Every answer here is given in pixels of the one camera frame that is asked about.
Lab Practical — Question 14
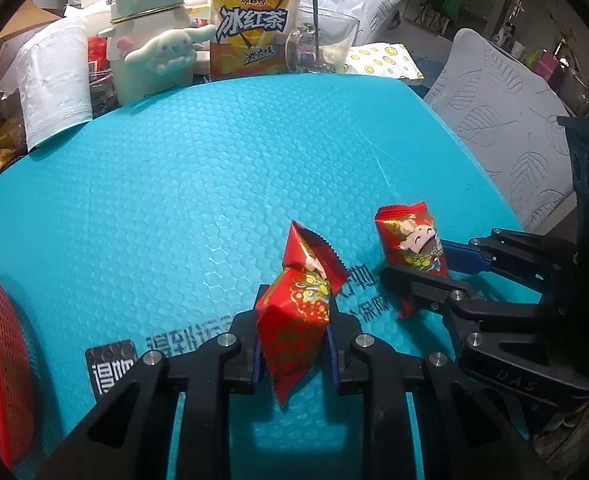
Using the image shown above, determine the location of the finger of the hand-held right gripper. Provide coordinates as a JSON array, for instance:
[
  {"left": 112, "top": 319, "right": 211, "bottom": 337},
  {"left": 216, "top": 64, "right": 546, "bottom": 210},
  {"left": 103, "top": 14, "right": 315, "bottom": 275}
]
[
  {"left": 379, "top": 265, "right": 589, "bottom": 413},
  {"left": 439, "top": 228, "right": 582, "bottom": 291}
]

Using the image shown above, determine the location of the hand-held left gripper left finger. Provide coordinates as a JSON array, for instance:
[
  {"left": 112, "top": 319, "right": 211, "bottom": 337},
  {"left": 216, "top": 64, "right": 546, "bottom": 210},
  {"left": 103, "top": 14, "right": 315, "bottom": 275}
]
[{"left": 34, "top": 284, "right": 270, "bottom": 480}]

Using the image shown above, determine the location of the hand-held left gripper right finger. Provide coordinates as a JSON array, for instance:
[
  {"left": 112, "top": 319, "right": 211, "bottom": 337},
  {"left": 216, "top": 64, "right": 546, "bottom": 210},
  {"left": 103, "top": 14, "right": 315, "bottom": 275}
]
[{"left": 324, "top": 305, "right": 555, "bottom": 480}]

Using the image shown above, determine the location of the red cartoon snack packet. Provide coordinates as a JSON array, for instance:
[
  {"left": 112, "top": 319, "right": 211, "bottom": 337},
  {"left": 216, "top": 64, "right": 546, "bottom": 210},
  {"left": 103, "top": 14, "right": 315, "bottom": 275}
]
[{"left": 374, "top": 201, "right": 450, "bottom": 318}]

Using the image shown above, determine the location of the red gold snack packet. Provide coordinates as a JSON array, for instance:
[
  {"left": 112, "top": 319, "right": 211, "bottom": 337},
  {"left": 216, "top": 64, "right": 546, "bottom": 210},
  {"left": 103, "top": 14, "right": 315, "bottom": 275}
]
[{"left": 254, "top": 219, "right": 351, "bottom": 408}]

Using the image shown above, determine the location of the red plastic mesh basket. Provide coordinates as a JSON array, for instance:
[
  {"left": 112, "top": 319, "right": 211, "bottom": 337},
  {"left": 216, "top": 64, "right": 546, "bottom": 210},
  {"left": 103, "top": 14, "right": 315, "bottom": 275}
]
[{"left": 0, "top": 234, "right": 36, "bottom": 471}]

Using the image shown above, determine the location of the grey leaf-embossed cushion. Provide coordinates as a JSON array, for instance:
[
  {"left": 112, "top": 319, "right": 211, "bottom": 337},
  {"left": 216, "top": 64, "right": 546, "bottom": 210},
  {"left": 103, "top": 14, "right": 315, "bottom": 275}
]
[{"left": 424, "top": 28, "right": 577, "bottom": 233}]

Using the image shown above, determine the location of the teal bubble mat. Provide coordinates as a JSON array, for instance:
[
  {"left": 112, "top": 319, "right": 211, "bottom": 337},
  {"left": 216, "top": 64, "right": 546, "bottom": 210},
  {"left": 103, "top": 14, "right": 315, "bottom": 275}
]
[{"left": 0, "top": 74, "right": 565, "bottom": 480}]

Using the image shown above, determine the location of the yellow smiley pouch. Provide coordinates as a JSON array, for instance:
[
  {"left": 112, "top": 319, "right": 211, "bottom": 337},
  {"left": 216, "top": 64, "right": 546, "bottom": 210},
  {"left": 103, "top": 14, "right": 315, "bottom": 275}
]
[{"left": 343, "top": 42, "right": 425, "bottom": 83}]

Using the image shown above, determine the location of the clear glass mug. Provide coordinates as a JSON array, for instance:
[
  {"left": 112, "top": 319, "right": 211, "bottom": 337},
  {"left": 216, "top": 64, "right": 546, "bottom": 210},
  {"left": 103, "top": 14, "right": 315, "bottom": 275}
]
[{"left": 285, "top": 2, "right": 361, "bottom": 76}]

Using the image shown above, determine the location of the white quilted cushion in plastic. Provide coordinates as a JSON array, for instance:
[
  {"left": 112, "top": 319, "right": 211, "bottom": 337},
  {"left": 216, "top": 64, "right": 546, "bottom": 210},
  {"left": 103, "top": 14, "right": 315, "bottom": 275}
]
[{"left": 292, "top": 0, "right": 405, "bottom": 31}]

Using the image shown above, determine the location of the yellow iced tea bottle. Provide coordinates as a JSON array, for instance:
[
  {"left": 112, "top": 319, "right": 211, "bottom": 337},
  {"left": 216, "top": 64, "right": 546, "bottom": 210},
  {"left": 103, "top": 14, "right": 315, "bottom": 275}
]
[{"left": 209, "top": 0, "right": 301, "bottom": 81}]

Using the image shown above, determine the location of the pale green cartoon water bottle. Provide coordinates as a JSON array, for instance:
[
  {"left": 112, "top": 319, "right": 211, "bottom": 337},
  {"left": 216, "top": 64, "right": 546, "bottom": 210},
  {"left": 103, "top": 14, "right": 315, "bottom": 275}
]
[{"left": 98, "top": 0, "right": 216, "bottom": 106}]

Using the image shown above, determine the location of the clear container with red packets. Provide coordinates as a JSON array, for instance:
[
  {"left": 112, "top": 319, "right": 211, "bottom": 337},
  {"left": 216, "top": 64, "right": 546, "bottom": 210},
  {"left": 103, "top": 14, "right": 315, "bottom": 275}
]
[{"left": 87, "top": 35, "right": 120, "bottom": 111}]

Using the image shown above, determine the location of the plain yellow snack bag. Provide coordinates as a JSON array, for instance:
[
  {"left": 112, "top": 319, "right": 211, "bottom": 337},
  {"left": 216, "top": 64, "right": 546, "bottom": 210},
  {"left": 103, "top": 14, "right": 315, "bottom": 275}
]
[{"left": 0, "top": 117, "right": 28, "bottom": 153}]

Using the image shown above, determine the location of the white paper towel roll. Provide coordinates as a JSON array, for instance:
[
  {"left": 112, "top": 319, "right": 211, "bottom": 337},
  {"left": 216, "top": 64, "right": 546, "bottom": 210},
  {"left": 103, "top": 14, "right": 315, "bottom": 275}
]
[{"left": 0, "top": 17, "right": 94, "bottom": 153}]

